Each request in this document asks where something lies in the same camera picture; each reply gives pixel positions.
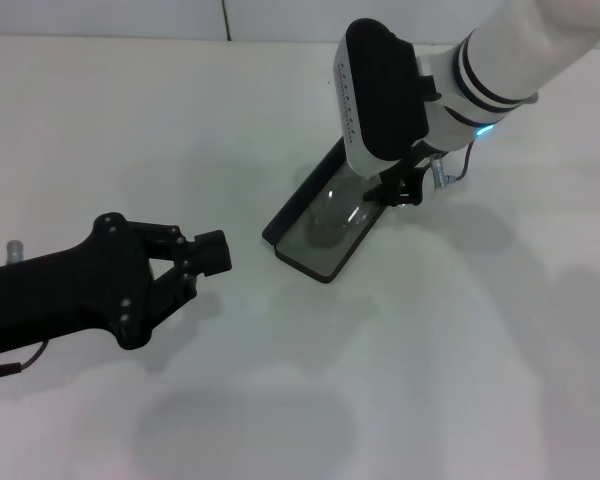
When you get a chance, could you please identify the right arm connector cable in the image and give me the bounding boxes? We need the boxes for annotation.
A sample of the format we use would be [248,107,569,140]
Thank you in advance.
[429,141,477,190]

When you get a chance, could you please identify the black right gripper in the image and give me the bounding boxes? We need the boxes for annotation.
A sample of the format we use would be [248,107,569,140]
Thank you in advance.
[362,144,430,208]

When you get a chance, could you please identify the arm connector cable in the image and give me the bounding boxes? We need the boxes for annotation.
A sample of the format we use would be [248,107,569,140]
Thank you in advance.
[0,342,50,382]
[429,141,477,190]

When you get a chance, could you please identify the clear transparent glasses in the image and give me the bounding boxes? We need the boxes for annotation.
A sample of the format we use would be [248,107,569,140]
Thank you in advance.
[304,177,381,249]

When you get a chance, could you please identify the left arm connector cable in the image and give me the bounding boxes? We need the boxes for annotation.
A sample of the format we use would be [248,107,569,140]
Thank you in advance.
[0,342,50,382]

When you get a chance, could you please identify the black glasses case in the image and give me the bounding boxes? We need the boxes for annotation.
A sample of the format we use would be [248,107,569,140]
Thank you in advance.
[261,135,392,285]

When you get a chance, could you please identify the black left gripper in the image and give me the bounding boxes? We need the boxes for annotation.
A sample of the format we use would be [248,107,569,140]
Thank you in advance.
[0,211,234,351]

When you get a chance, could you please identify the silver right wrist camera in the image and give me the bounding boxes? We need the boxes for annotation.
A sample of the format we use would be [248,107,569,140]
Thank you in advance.
[335,18,431,176]

